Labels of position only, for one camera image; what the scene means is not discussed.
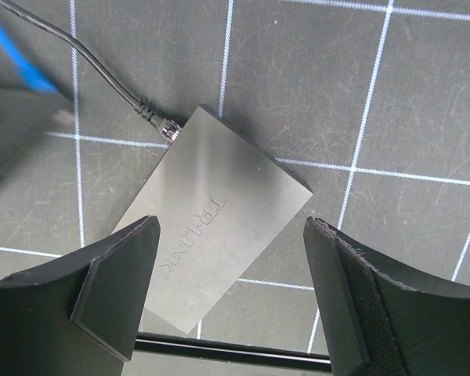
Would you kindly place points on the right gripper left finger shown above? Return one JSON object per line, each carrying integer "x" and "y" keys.
{"x": 79, "y": 314}

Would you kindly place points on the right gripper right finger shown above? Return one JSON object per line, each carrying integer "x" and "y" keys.
{"x": 381, "y": 316}

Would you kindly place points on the black grid mat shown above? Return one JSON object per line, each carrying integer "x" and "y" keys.
{"x": 367, "y": 101}

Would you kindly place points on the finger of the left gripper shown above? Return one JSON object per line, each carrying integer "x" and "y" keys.
{"x": 24, "y": 115}

